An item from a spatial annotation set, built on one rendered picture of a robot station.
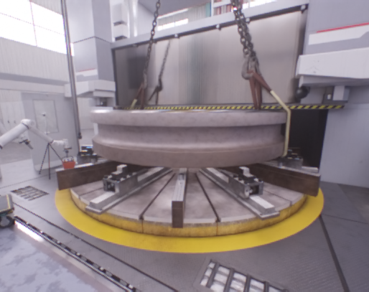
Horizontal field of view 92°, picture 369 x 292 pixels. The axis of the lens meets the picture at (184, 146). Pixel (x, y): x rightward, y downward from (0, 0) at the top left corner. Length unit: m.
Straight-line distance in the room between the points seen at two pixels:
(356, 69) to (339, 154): 2.56
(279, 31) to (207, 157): 3.88
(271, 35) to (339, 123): 2.69
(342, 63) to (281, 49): 2.23
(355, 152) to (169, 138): 4.38
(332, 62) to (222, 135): 1.88
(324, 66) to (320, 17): 0.94
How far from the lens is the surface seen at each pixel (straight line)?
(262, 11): 5.78
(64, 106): 7.25
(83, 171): 4.07
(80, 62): 7.26
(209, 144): 2.99
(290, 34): 5.67
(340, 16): 4.22
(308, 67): 3.56
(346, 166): 5.78
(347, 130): 5.62
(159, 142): 3.03
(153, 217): 2.72
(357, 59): 3.66
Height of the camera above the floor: 1.76
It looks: 11 degrees down
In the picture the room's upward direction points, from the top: straight up
